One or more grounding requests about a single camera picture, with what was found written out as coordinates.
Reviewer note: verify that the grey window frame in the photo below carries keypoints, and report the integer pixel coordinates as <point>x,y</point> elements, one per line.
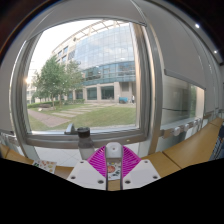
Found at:
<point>83,136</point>

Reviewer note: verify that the small white charger block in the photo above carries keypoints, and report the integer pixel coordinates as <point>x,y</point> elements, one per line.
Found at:
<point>114,150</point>

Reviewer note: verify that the clear bottle with dark cap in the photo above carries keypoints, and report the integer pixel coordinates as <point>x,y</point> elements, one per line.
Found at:
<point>85,143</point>

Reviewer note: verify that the dark chair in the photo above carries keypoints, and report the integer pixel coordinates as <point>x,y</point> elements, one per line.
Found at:
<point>219,143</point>

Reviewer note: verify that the glass office building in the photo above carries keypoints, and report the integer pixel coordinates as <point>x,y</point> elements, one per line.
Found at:
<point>106,56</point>

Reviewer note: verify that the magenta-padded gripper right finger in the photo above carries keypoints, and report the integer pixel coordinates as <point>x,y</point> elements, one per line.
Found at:
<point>141,175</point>

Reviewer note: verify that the wall rail with white hooks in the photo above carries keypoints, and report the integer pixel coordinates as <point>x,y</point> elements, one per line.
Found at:
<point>181,128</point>

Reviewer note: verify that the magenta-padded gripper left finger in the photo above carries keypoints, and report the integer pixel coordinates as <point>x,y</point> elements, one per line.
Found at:
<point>87,175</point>

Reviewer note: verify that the green tree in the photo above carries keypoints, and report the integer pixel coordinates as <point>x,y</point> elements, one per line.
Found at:
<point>55,83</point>

